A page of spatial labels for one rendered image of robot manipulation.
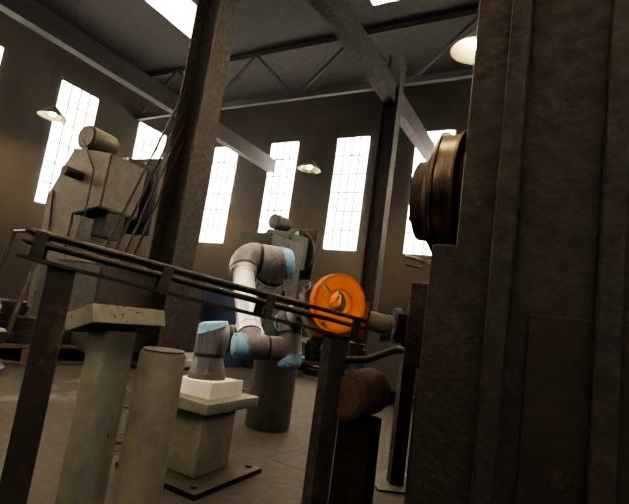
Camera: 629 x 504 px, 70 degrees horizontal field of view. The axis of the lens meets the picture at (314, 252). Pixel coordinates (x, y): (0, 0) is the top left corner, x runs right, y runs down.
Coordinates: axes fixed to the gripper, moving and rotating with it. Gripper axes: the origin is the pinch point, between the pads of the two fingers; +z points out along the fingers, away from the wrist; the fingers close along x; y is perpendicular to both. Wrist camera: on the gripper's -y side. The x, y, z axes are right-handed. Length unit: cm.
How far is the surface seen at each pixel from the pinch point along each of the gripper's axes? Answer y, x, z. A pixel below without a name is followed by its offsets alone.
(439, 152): 48, 30, 15
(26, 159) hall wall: 657, -267, -1100
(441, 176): 39, 29, 15
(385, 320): -4.4, 14.4, 1.5
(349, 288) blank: 2.5, 2.3, 3.0
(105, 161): 315, -72, -467
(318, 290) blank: 0.7, -6.8, 2.4
